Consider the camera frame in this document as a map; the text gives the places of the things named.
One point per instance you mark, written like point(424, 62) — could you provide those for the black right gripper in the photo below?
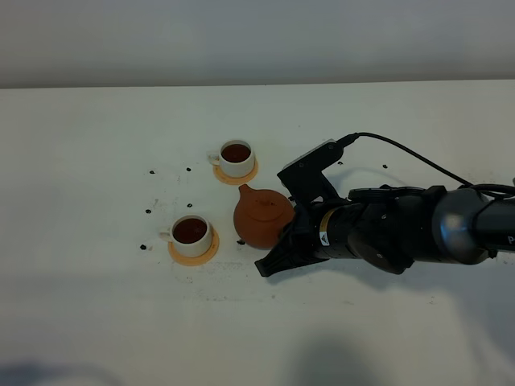
point(318, 232)

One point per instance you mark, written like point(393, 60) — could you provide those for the brown clay teapot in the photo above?
point(261, 215)

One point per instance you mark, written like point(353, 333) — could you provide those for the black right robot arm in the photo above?
point(392, 227)

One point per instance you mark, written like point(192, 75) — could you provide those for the orange near coaster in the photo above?
point(195, 261)

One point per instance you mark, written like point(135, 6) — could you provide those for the orange coaster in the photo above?
point(234, 181)
point(195, 261)

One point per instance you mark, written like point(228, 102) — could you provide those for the orange far coaster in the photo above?
point(234, 181)

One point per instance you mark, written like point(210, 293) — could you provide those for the white near teacup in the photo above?
point(191, 235)

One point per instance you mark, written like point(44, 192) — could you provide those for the white teacup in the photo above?
point(191, 235)
point(236, 158)

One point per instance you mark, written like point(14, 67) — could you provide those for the white far teacup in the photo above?
point(236, 158)

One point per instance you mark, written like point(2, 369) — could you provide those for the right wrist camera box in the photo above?
point(304, 177)

